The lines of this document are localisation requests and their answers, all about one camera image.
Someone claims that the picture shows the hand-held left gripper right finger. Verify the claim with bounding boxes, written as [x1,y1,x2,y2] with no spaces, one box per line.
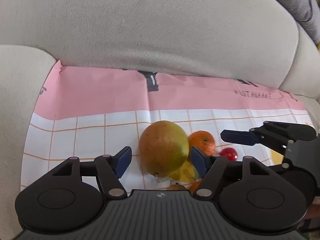
[189,146,272,198]

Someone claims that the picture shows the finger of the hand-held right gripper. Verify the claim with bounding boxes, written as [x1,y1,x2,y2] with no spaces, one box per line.
[265,164,290,174]
[220,121,316,153]

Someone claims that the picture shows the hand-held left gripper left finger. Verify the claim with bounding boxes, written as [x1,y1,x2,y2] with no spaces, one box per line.
[51,146,132,199]

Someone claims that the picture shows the red cherry tomato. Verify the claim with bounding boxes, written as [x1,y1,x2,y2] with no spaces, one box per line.
[219,147,238,162]

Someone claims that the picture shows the orange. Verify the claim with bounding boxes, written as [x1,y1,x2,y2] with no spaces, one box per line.
[188,131,216,156]

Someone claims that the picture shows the small tangerine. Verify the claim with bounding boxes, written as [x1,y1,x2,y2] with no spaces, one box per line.
[189,180,203,193]

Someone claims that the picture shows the orange-green mango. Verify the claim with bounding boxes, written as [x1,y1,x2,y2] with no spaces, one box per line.
[139,121,190,178]

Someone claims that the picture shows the pink checked lemon-print cloth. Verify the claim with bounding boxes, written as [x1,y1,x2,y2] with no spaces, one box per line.
[20,60,318,193]

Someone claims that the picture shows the beige fabric sofa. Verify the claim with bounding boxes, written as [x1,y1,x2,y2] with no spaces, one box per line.
[0,0,320,240]

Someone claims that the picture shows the grey cushion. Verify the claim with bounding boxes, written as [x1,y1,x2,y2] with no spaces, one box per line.
[266,0,320,44]

